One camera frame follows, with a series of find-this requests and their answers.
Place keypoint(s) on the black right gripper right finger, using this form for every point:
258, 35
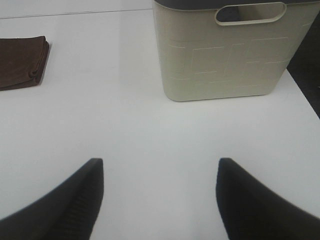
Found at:
251, 211

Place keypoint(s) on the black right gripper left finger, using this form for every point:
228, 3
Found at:
68, 212

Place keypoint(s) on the beige plastic storage basket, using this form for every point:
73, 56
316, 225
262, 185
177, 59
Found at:
213, 49

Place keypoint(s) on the brown towel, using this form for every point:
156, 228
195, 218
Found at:
22, 62

